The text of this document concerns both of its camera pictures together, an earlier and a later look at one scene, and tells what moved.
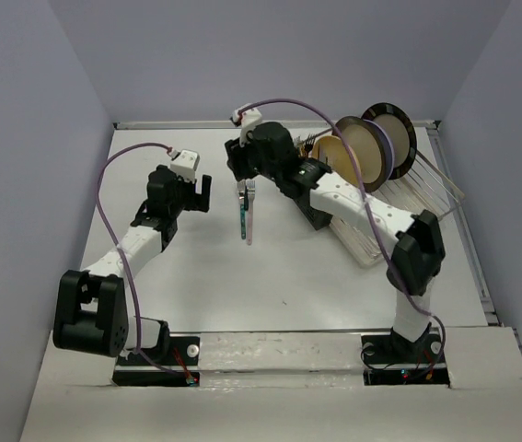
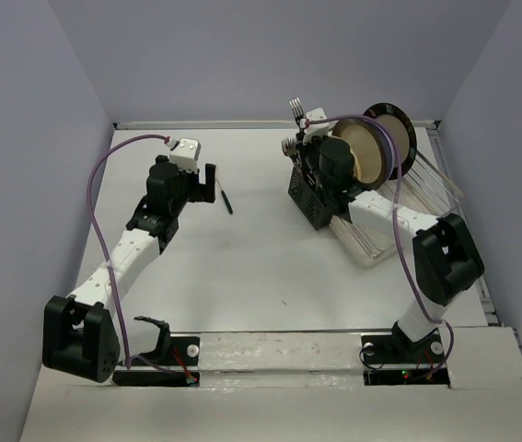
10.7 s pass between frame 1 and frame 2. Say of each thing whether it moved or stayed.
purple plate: stayed
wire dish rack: stayed
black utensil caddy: stayed
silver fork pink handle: moved
